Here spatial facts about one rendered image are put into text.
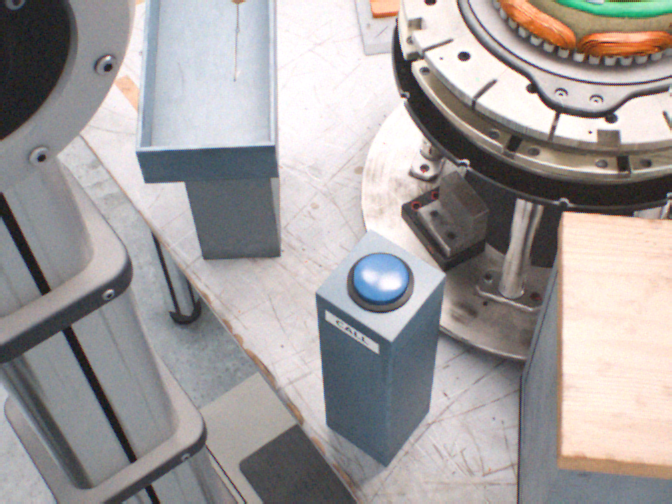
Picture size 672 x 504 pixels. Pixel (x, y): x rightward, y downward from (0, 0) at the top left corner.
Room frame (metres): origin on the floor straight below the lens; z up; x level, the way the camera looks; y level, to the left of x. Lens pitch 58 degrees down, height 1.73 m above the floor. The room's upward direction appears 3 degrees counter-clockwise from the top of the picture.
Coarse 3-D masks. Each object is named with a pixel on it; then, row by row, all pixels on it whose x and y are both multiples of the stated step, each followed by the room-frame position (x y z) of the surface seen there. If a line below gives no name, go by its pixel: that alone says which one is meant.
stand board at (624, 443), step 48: (576, 240) 0.41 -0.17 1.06; (624, 240) 0.41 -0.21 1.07; (576, 288) 0.37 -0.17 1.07; (624, 288) 0.37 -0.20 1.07; (576, 336) 0.33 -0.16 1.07; (624, 336) 0.33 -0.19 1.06; (576, 384) 0.30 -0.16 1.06; (624, 384) 0.30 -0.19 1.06; (576, 432) 0.27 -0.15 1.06; (624, 432) 0.26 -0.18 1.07
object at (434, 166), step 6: (420, 150) 0.69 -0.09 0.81; (420, 156) 0.68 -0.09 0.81; (414, 162) 0.67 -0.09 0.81; (420, 162) 0.67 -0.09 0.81; (426, 162) 0.67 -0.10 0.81; (432, 162) 0.67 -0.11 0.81; (438, 162) 0.67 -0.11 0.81; (414, 168) 0.67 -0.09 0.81; (432, 168) 0.67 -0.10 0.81; (438, 168) 0.67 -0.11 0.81; (414, 174) 0.66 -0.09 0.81; (420, 174) 0.66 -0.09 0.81; (426, 174) 0.66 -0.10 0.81; (432, 174) 0.66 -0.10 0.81; (438, 174) 0.66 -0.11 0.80
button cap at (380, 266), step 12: (360, 264) 0.41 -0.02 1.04; (372, 264) 0.41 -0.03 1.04; (384, 264) 0.41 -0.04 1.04; (396, 264) 0.41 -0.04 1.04; (360, 276) 0.40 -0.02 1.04; (372, 276) 0.40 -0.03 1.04; (384, 276) 0.40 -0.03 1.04; (396, 276) 0.40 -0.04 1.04; (360, 288) 0.39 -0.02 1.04; (372, 288) 0.39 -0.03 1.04; (384, 288) 0.39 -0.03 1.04; (396, 288) 0.39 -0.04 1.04; (372, 300) 0.38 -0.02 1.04; (384, 300) 0.38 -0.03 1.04; (396, 300) 0.39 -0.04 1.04
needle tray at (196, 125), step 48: (192, 0) 0.71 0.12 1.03; (144, 48) 0.62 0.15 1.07; (192, 48) 0.65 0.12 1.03; (240, 48) 0.65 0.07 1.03; (144, 96) 0.57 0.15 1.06; (192, 96) 0.60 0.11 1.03; (240, 96) 0.59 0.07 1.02; (144, 144) 0.53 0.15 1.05; (192, 144) 0.55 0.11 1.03; (240, 144) 0.51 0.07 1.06; (192, 192) 0.58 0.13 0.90; (240, 192) 0.58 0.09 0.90; (240, 240) 0.58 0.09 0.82
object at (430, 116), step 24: (408, 72) 0.62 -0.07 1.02; (432, 120) 0.56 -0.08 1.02; (456, 144) 0.54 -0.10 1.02; (480, 168) 0.51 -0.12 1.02; (504, 168) 0.51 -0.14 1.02; (528, 192) 0.49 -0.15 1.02; (552, 192) 0.49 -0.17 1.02; (576, 192) 0.48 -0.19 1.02; (600, 192) 0.48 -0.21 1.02; (624, 192) 0.48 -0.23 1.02; (648, 192) 0.48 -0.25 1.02
